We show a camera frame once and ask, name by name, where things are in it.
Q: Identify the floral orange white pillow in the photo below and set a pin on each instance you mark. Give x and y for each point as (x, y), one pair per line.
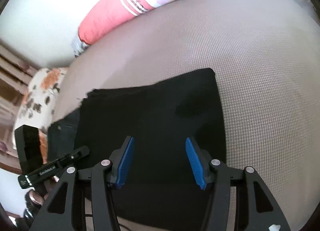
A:
(38, 104)

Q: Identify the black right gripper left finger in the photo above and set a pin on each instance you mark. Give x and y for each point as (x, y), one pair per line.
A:
(64, 208)

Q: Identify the black denim pants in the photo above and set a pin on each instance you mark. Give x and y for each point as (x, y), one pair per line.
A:
(160, 190)

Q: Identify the left hand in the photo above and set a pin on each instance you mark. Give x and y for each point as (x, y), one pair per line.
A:
(35, 198)

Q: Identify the beige mattress cover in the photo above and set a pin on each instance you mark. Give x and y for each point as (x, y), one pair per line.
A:
(265, 56)

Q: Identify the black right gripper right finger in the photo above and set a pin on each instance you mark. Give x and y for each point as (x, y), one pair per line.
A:
(256, 207)

